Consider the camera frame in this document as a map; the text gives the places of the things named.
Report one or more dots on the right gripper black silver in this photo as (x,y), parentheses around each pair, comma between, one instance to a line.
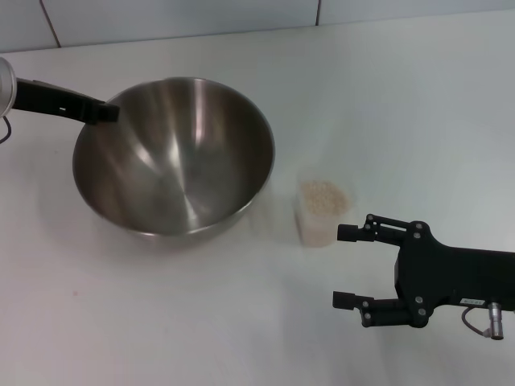
(450,277)

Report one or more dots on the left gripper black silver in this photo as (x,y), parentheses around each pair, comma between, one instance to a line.
(44,98)

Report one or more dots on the clear plastic cup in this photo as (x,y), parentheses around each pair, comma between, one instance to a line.
(322,225)

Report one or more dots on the white uncooked rice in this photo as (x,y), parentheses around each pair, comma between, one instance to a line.
(324,197)

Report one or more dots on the stainless steel mixing bowl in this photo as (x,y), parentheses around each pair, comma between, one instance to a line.
(177,169)

